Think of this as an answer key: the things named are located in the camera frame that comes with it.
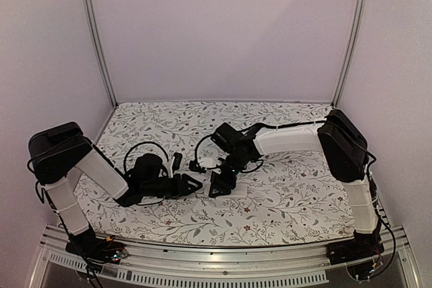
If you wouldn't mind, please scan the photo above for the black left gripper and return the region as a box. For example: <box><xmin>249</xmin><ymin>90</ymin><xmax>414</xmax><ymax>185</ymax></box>
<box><xmin>142</xmin><ymin>174</ymin><xmax>203</xmax><ymax>200</ymax></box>

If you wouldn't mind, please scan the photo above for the white remote control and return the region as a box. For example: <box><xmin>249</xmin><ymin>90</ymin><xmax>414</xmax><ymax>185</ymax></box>
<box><xmin>203</xmin><ymin>183</ymin><xmax>248</xmax><ymax>198</ymax></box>

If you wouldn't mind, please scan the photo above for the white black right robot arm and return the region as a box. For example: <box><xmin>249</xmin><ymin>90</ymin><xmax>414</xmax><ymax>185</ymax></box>
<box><xmin>189</xmin><ymin>109</ymin><xmax>379</xmax><ymax>258</ymax></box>

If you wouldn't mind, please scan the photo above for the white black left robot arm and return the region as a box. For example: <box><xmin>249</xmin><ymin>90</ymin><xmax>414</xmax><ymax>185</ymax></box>
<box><xmin>27</xmin><ymin>121</ymin><xmax>203</xmax><ymax>257</ymax></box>

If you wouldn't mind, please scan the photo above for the floral patterned table mat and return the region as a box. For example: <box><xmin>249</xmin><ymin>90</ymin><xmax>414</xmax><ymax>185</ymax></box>
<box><xmin>75</xmin><ymin>102</ymin><xmax>354</xmax><ymax>246</ymax></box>

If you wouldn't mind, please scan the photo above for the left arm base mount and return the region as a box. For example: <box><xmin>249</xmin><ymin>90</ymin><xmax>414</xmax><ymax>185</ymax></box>
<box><xmin>65</xmin><ymin>231</ymin><xmax>128</xmax><ymax>264</ymax></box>

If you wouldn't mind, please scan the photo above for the aluminium front rail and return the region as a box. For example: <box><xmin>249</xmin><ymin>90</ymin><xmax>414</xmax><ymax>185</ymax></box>
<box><xmin>28</xmin><ymin>225</ymin><xmax>425</xmax><ymax>287</ymax></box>

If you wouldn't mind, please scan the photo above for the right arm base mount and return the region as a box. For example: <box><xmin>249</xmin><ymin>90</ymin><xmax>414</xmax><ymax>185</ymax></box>
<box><xmin>326</xmin><ymin>234</ymin><xmax>384</xmax><ymax>265</ymax></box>

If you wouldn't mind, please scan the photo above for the left aluminium frame post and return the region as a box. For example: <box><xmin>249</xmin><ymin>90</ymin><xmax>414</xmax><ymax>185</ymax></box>
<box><xmin>82</xmin><ymin>0</ymin><xmax>118</xmax><ymax>108</ymax></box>

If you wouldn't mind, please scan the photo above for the aluminium frame post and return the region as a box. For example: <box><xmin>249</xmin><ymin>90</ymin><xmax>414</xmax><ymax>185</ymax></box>
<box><xmin>82</xmin><ymin>0</ymin><xmax>118</xmax><ymax>108</ymax></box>
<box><xmin>331</xmin><ymin>0</ymin><xmax>367</xmax><ymax>107</ymax></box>

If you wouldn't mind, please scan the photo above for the right aluminium frame post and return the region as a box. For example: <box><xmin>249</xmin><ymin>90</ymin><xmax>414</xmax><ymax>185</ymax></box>
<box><xmin>331</xmin><ymin>0</ymin><xmax>367</xmax><ymax>107</ymax></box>

